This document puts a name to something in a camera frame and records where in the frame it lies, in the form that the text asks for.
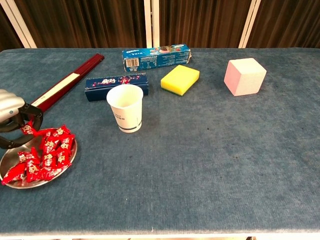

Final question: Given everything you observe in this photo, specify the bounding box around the dark brown pleated curtain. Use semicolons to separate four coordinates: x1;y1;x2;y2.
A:
159;0;252;49
246;0;320;49
14;0;147;49
0;4;24;51

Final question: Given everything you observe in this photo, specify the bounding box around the round metal plate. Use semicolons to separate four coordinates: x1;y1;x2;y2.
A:
0;128;79;190

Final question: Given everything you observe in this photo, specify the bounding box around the dark blue snack box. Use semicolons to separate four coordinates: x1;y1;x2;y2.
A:
84;72;150;102

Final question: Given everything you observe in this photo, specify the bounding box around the white partition post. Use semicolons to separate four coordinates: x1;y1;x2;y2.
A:
152;0;161;49
143;0;153;49
0;0;38;49
238;0;263;49

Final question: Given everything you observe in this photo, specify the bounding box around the long dark red box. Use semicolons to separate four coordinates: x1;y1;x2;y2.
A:
29;53;106;115

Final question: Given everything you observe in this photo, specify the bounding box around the blue Oreo cookie box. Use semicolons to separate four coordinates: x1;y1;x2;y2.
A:
121;43;192;73

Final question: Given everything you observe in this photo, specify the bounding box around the white paper cup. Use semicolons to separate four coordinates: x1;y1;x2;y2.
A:
106;84;144;134

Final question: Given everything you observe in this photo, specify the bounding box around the yellow sponge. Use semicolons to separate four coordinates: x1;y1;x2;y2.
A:
160;64;201;97

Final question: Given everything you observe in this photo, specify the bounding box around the blue table cloth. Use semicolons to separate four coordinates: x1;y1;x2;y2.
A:
0;47;320;236

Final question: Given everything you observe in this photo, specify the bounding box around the pink cube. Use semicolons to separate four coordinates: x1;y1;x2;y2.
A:
223;57;268;97

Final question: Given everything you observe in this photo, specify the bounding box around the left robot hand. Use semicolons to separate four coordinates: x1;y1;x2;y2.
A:
0;88;44;150

